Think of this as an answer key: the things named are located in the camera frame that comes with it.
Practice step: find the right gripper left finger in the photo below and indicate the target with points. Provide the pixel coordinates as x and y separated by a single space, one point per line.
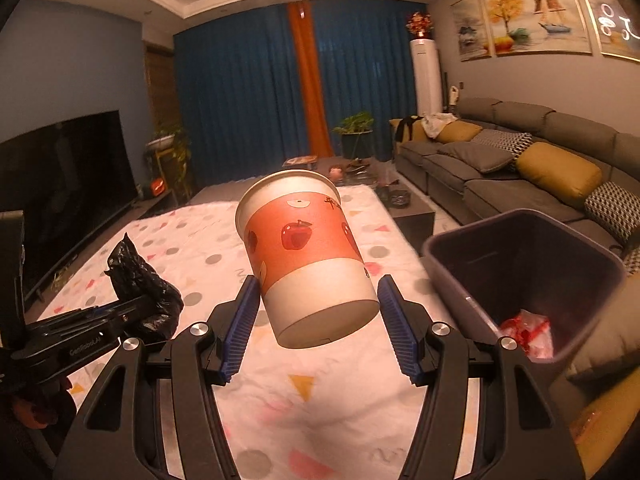
118 432

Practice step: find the patterned white tablecloth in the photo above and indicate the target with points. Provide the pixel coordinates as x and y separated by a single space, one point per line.
340 411

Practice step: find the potted green plant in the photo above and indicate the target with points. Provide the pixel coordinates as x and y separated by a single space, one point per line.
355 133

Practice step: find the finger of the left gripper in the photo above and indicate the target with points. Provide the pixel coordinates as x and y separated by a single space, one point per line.
120 315

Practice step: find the black television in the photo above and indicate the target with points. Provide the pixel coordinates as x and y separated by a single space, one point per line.
68 179

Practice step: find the plant on stand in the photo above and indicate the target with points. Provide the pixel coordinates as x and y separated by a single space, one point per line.
168 155

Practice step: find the red plastic bag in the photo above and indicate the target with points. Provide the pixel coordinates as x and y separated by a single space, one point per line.
532 332

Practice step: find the sailboat painting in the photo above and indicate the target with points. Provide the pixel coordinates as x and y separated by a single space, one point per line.
537 26

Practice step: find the left small painting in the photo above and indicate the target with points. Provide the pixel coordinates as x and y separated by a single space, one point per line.
471 30

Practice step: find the black plastic bag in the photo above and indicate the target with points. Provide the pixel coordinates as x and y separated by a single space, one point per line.
131 277

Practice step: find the far patterned cushion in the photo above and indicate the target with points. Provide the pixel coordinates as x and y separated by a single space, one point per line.
513 142

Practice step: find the grey beige cushion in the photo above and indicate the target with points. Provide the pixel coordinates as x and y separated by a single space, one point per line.
613 346

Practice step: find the far mustard cushion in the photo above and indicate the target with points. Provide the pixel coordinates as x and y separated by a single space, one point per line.
458 131

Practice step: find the white cloth on sofa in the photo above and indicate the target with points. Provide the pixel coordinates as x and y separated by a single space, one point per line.
433 124

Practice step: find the black white patterned cushion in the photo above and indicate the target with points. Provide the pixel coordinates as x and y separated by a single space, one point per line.
615 209

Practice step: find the red flower decoration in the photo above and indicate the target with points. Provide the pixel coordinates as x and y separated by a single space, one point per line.
420 25

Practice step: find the right landscape painting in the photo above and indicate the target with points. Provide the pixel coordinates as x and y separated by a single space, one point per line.
617 35

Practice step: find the blue curtains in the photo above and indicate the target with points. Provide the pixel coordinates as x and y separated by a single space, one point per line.
239 91

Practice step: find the white standing air conditioner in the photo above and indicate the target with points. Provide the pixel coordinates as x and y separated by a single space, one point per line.
426 76

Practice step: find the orange curtain strip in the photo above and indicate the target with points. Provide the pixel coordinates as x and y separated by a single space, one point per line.
302 30

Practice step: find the mustard cushion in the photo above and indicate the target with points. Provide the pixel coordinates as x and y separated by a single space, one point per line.
458 131
565 175

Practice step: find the grey sectional sofa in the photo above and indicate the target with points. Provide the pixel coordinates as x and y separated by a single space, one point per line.
469 196

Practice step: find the apple print paper cup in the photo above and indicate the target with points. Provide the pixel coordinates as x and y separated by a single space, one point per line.
315 286

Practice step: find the mustard sofa chaise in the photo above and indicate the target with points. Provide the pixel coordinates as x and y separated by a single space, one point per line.
601 426

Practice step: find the dark plastic trash bin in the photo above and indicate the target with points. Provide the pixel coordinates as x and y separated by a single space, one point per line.
492 269

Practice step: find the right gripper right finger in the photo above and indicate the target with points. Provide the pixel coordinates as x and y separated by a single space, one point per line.
486 412

